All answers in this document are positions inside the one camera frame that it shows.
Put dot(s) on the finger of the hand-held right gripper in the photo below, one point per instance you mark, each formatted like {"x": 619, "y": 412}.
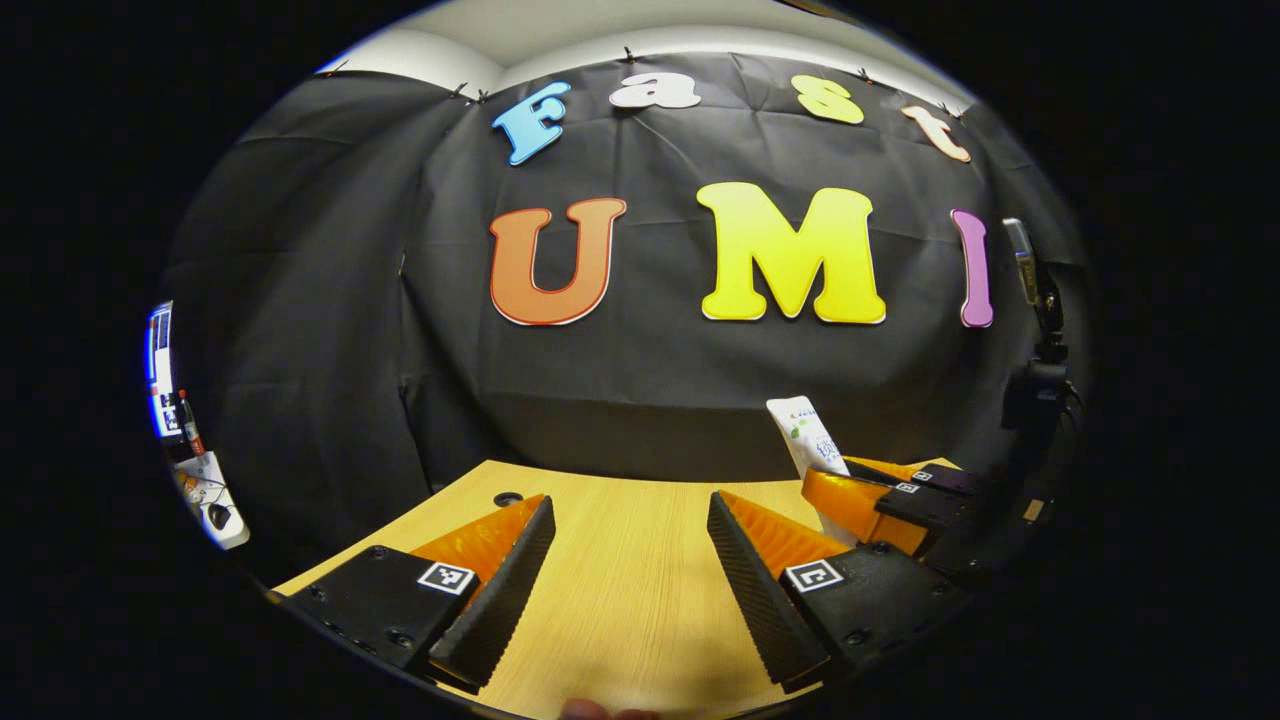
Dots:
{"x": 950, "y": 478}
{"x": 925, "y": 505}

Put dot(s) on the black backdrop cloth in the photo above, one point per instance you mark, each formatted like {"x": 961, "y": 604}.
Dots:
{"x": 650, "y": 400}

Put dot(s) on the wooden desktop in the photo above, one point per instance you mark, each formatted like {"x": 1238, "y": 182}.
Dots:
{"x": 630, "y": 560}

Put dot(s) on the black computer mouse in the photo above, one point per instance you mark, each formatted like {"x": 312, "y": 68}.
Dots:
{"x": 218, "y": 516}

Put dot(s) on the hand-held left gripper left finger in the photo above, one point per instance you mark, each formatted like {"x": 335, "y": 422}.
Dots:
{"x": 505, "y": 600}

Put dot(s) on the red bottle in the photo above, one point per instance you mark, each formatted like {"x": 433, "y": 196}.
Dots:
{"x": 190, "y": 430}

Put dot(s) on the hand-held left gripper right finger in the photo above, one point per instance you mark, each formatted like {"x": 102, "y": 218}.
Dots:
{"x": 760, "y": 600}

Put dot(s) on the white toothpaste tube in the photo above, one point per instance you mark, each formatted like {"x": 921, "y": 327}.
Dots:
{"x": 805, "y": 435}

